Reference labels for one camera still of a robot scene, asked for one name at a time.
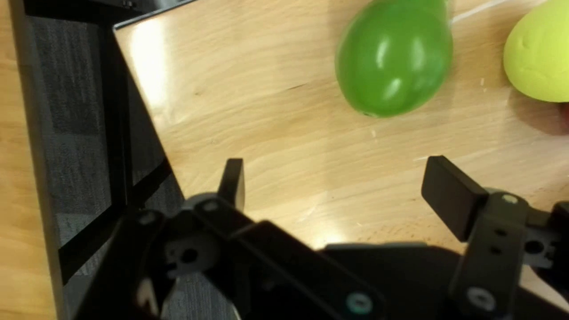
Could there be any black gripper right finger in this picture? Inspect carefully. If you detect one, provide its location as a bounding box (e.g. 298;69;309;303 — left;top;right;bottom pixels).
421;156;569;320

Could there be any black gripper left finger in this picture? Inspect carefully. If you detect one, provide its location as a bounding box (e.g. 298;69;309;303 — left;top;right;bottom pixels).
76;158;245;320

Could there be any green pear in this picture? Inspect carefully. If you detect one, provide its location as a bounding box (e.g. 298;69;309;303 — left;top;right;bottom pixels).
336;0;453;117

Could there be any large yellow ball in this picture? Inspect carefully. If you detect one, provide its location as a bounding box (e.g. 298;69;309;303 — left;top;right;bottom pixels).
503;0;569;103

